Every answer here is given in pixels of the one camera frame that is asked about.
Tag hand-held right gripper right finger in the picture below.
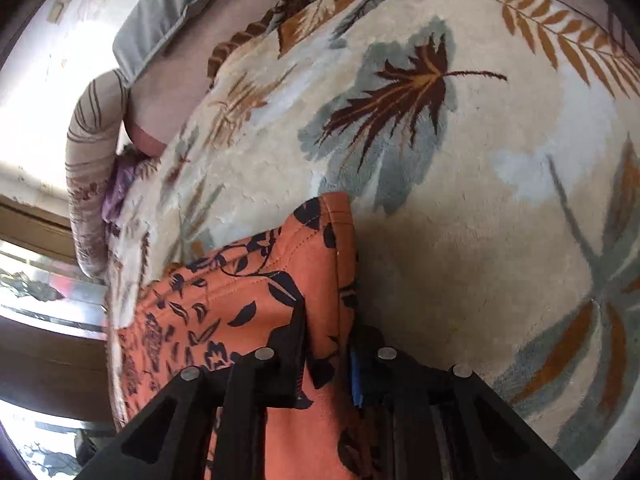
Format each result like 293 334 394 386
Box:
347 325 576 480

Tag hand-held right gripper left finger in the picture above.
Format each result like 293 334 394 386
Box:
75 304 307 480

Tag orange floral blouse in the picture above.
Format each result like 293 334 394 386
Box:
107 191 396 480

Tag leaf print fleece blanket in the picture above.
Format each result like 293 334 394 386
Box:
107 0 640 480

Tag purple cloth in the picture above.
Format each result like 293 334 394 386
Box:
101 147 158 223

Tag wooden framed patterned glass window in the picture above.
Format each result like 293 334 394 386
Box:
0 192 118 480

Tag striped bolster pillow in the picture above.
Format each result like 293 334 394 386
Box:
65 69 132 281

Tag pink bed sheet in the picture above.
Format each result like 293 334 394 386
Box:
125 0 291 158

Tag grey pillow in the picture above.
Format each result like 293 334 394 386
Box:
112 0 306 87

